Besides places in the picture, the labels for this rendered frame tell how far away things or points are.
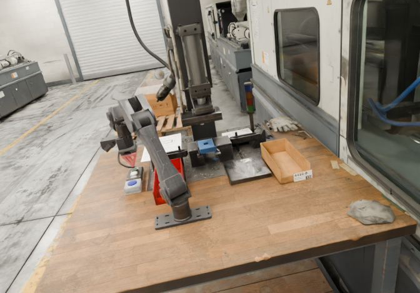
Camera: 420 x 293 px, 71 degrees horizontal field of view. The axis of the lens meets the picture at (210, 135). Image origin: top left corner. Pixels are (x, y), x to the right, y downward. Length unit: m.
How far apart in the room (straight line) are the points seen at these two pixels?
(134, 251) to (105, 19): 9.97
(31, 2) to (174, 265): 10.92
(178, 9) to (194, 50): 0.18
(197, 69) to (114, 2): 9.46
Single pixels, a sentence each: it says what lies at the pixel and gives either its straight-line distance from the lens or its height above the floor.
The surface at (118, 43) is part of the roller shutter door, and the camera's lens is 10.66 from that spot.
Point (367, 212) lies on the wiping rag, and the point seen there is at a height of 0.92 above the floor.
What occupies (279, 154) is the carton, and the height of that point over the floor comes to 0.90.
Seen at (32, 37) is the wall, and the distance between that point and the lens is 11.58.
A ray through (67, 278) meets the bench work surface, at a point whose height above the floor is 0.90.
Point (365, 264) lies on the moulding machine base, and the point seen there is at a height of 0.42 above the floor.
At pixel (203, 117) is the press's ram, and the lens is 1.28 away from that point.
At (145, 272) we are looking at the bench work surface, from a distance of 0.94.
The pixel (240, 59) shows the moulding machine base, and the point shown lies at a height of 0.85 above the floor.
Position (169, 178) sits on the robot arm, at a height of 1.06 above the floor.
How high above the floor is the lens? 1.55
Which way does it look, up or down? 23 degrees down
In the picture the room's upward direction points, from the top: 9 degrees counter-clockwise
